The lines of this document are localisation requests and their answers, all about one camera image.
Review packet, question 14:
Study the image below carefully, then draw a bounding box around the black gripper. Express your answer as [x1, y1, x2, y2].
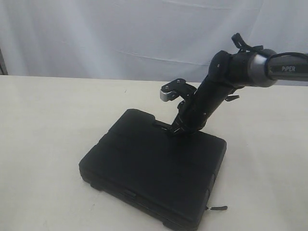
[171, 78, 234, 135]

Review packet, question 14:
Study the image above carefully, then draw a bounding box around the black plastic tool case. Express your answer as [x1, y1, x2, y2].
[79, 109, 227, 231]

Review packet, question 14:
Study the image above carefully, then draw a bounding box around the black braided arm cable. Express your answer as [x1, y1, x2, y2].
[226, 32, 308, 102]

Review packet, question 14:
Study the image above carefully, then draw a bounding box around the white backdrop curtain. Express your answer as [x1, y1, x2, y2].
[0, 0, 308, 82]

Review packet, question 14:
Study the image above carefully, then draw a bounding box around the yellow measuring tape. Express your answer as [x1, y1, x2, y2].
[205, 205, 228, 211]

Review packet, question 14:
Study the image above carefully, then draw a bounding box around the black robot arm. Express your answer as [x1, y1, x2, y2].
[169, 50, 308, 135]

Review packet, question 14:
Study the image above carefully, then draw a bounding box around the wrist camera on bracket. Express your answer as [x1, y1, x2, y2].
[160, 78, 197, 102]

